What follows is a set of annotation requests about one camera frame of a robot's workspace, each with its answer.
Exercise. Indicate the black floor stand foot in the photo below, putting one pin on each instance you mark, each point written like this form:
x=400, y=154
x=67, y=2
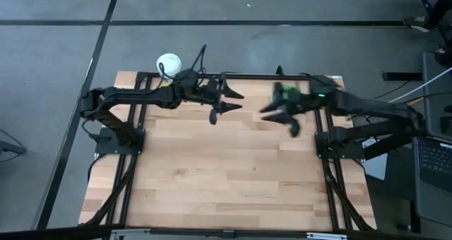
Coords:
x=402, y=76

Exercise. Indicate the black clamp knob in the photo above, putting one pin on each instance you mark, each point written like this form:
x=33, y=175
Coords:
x=280, y=70

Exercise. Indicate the green plastic bowl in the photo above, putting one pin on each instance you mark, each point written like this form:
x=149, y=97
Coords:
x=291, y=91

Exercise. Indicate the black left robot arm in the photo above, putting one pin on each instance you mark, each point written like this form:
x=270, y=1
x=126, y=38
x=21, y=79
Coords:
x=141, y=95

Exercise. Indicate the black rail with silver brackets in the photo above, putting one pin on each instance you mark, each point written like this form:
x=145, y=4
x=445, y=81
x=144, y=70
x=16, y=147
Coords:
x=53, y=233

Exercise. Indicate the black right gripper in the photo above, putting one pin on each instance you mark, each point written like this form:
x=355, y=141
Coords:
x=302, y=102

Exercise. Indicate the black aluminium table frame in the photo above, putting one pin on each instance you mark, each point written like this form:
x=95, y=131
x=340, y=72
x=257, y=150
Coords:
x=247, y=76

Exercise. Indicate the person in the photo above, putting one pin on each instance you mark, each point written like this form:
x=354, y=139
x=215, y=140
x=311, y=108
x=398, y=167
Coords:
x=420, y=23

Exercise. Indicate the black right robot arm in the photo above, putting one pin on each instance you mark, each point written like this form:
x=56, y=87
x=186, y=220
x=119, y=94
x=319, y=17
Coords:
x=370, y=107

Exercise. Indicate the grey stand leg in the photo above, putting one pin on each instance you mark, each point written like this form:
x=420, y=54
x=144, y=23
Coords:
x=12, y=149

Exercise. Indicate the white sheet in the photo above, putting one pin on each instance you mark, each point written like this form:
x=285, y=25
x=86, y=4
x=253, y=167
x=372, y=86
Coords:
x=375, y=167

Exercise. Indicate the white-lidded wipes canister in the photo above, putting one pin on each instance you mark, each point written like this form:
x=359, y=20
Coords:
x=169, y=64

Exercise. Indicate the grey laptop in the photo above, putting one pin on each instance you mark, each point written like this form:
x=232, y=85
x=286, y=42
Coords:
x=436, y=159

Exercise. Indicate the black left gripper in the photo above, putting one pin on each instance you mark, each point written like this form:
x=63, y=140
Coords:
x=213, y=91

